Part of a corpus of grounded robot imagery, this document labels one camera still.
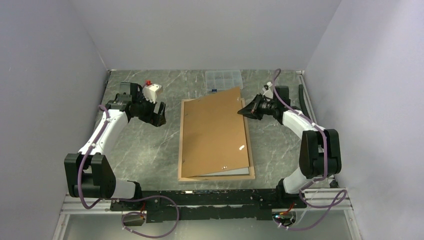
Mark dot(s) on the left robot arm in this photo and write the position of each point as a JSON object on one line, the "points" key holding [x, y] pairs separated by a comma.
{"points": [[88, 172]]}

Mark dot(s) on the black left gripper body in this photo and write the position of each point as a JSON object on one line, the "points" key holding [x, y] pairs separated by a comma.
{"points": [[145, 110]]}

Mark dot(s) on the white wooden picture frame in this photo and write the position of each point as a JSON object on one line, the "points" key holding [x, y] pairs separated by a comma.
{"points": [[251, 168]]}

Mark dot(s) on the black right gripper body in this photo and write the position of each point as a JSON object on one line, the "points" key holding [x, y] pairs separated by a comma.
{"points": [[266, 107]]}

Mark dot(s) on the clear plastic organizer box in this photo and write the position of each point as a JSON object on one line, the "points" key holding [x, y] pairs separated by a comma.
{"points": [[222, 80]]}

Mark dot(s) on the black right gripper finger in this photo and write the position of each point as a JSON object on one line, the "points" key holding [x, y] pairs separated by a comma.
{"points": [[255, 104], [250, 114]]}

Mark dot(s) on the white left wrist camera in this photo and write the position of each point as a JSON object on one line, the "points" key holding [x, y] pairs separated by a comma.
{"points": [[151, 91]]}

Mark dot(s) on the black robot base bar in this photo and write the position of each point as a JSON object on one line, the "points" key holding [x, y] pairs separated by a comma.
{"points": [[188, 205]]}

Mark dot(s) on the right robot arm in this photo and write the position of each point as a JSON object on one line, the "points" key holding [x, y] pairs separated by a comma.
{"points": [[319, 156]]}

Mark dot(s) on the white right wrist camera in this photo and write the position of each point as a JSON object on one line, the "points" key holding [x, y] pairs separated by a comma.
{"points": [[267, 91]]}

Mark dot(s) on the aluminium table edge rail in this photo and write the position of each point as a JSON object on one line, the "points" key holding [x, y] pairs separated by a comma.
{"points": [[320, 95]]}

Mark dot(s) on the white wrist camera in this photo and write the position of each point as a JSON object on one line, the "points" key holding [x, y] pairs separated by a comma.
{"points": [[151, 91], [267, 91]]}

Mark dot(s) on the aluminium front rail frame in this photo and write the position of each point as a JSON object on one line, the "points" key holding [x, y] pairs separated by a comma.
{"points": [[316, 199]]}

